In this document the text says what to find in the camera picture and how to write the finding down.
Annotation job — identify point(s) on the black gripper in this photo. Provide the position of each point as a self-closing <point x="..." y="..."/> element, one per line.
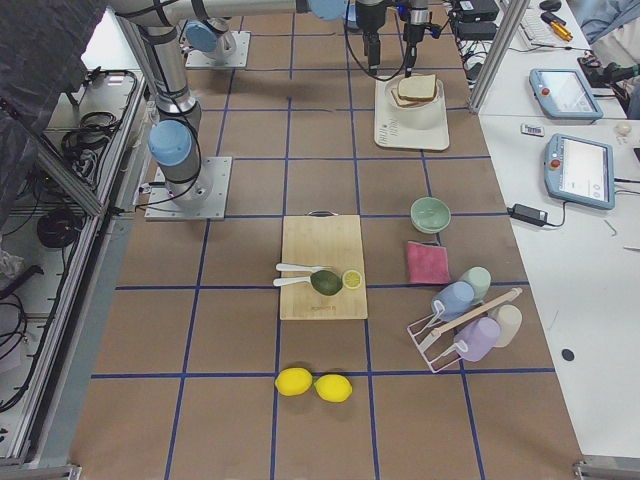
<point x="415" y="28"/>
<point x="370" y="17"/>

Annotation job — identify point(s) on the cream round plate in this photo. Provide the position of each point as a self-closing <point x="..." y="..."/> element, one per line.
<point x="429" y="116"/>

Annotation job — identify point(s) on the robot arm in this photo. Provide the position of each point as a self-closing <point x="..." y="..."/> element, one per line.
<point x="324" y="10"/>
<point x="174" y="142"/>

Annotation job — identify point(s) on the bread slice on plate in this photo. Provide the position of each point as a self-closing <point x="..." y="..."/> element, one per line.
<point x="404" y="103"/>

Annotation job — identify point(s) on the cream bear tray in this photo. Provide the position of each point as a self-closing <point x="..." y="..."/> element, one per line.
<point x="393" y="136"/>

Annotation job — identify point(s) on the upper teach pendant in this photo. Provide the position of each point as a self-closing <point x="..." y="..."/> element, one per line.
<point x="564" y="94"/>

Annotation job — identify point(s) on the teach pendant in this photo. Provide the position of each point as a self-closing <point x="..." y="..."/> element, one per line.
<point x="580" y="171"/>
<point x="564" y="94"/>

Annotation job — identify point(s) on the green bowl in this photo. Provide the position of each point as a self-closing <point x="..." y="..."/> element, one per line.
<point x="430" y="215"/>

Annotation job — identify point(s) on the wooden cutting board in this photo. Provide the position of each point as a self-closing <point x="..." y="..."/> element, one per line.
<point x="334" y="242"/>

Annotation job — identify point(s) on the black power adapter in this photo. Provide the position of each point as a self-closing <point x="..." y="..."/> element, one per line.
<point x="528" y="214"/>

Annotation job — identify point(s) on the lower teach pendant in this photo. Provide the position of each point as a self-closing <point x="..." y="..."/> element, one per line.
<point x="580" y="171"/>

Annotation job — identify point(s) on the pink cloth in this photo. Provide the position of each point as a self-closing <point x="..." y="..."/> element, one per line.
<point x="427" y="264"/>

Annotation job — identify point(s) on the lemon slice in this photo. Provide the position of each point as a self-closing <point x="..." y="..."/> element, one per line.
<point x="352" y="279"/>

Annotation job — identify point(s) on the white plastic utensil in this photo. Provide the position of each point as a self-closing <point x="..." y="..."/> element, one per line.
<point x="286" y="267"/>
<point x="285" y="281"/>

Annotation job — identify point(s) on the green cup on rack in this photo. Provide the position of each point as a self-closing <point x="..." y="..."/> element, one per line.
<point x="479" y="278"/>

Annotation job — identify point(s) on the avocado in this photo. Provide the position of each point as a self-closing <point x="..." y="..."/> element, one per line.
<point x="326" y="282"/>

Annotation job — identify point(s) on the blue cup on rack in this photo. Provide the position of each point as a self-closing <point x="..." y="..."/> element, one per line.
<point x="452" y="301"/>

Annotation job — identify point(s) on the metal dish rack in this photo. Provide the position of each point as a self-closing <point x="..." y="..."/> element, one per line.
<point x="434" y="340"/>

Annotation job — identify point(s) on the beige cup on rack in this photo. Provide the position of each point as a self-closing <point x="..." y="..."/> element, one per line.
<point x="509" y="318"/>

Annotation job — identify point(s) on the purple cup on rack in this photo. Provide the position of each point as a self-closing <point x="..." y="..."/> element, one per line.
<point x="476" y="339"/>

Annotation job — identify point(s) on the right yellow lemon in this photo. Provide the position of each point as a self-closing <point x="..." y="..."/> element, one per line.
<point x="333" y="388"/>

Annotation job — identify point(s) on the yellow lemon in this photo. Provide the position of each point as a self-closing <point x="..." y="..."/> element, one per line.
<point x="333" y="388"/>
<point x="293" y="381"/>

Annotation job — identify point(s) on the left yellow lemon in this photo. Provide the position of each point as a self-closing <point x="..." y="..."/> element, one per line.
<point x="293" y="381"/>

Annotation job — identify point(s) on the aluminium frame post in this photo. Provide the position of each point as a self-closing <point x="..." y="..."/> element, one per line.
<point x="505" y="33"/>

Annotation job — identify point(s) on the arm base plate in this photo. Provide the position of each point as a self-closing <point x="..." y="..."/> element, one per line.
<point x="240" y="50"/>
<point x="206" y="200"/>

